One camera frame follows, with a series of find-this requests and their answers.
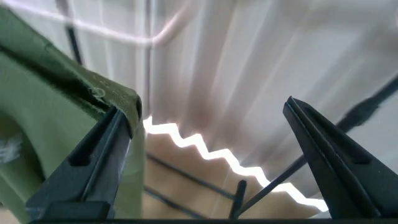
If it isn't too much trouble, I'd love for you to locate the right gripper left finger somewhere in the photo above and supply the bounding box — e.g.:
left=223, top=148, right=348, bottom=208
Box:
left=25, top=105, right=132, bottom=220

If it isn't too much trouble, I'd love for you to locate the green printed shirt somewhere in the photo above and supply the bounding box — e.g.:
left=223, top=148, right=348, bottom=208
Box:
left=0, top=6, right=147, bottom=223

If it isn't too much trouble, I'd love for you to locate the black clothes rack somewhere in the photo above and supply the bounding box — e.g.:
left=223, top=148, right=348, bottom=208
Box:
left=55, top=0, right=398, bottom=220

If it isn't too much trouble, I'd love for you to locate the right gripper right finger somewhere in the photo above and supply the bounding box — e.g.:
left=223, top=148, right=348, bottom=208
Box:
left=282, top=96, right=398, bottom=218

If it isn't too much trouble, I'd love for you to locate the pink clothes hanger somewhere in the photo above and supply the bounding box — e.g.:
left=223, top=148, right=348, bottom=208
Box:
left=0, top=0, right=200, bottom=47

